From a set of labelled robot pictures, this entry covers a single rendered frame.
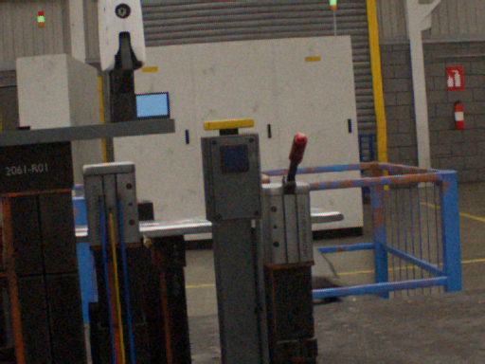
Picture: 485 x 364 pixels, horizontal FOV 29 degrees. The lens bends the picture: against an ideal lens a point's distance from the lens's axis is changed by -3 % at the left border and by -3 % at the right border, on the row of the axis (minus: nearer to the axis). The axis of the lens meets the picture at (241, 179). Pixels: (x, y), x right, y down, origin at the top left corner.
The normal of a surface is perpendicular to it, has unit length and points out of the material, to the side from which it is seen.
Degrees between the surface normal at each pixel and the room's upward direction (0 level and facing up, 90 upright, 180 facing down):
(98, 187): 90
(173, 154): 90
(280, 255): 90
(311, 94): 90
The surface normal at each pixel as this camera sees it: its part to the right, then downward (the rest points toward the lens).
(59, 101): 0.02, 0.05
